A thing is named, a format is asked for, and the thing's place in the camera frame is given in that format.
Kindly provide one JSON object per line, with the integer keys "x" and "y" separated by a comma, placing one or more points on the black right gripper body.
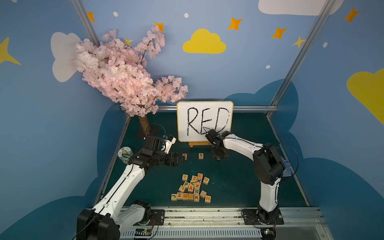
{"x": 212, "y": 138}

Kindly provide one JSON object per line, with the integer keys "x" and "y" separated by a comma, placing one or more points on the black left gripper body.
{"x": 171, "y": 159}

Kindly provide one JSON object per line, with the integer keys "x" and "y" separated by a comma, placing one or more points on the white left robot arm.
{"x": 106, "y": 220}

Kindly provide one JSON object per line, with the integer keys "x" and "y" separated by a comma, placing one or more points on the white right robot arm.
{"x": 269, "y": 167}

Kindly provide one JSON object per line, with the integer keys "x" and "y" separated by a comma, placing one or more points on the wooden letter block P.
{"x": 186, "y": 184}

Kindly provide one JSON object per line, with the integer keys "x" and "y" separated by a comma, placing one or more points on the wooden letter block A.
{"x": 190, "y": 189}

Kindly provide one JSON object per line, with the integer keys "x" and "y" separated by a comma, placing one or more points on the wooden letter block J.
{"x": 174, "y": 197}

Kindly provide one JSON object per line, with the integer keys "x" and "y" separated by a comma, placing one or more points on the wooden easel stand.
{"x": 196, "y": 144}

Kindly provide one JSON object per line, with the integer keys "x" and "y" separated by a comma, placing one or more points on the yellow framed whiteboard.
{"x": 195, "y": 119}

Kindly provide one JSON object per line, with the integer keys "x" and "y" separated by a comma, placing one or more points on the pink cherry blossom tree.
{"x": 119, "y": 72}

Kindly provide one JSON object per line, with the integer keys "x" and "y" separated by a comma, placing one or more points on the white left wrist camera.
{"x": 169, "y": 141}

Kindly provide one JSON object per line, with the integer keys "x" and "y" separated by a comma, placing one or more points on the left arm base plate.
{"x": 153, "y": 217}

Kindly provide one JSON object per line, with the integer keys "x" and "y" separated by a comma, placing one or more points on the aluminium frame post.
{"x": 304, "y": 50}

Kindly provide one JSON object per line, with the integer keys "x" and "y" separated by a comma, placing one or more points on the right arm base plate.
{"x": 262, "y": 217}

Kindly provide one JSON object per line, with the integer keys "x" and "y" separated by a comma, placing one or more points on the aluminium mounting rail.
{"x": 227, "y": 223}

